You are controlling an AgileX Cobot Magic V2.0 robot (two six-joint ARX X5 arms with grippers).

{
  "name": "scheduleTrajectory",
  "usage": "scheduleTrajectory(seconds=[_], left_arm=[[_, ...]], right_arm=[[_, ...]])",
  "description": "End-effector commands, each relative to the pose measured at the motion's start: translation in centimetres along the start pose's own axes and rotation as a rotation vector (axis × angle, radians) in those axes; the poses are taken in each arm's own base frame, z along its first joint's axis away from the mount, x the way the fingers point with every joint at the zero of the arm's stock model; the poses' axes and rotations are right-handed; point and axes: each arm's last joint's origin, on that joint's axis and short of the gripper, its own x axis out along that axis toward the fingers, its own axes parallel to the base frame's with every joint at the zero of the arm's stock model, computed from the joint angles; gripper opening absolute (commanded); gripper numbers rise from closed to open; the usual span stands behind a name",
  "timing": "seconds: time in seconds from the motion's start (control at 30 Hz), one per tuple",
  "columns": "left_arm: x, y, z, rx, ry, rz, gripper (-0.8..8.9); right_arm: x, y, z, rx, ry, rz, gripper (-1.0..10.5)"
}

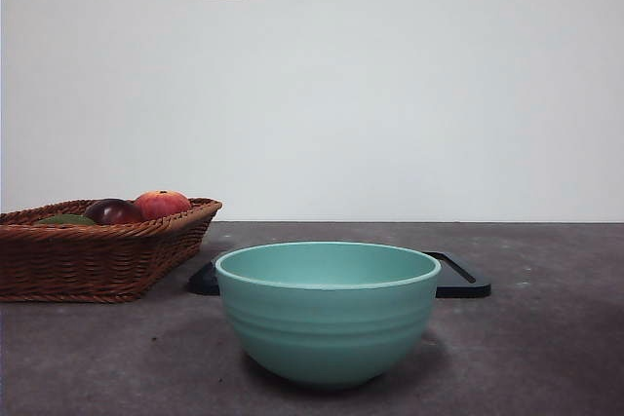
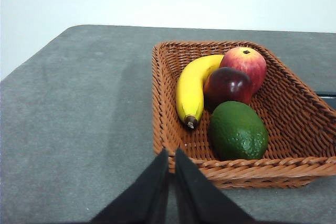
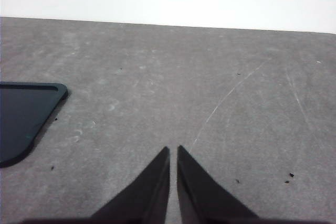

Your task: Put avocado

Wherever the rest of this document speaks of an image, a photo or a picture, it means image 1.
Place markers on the green avocado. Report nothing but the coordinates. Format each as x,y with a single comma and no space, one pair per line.
63,220

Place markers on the teal ribbed bowl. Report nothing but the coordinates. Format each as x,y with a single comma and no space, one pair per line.
326,333

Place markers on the brown wicker basket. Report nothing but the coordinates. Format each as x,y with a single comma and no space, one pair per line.
73,260

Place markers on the dark rectangular tray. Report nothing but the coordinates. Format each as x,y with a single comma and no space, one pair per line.
463,284

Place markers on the red yellow apple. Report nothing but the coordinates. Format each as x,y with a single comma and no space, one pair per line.
165,204

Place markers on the dark red apple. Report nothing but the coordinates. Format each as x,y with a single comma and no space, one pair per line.
112,212

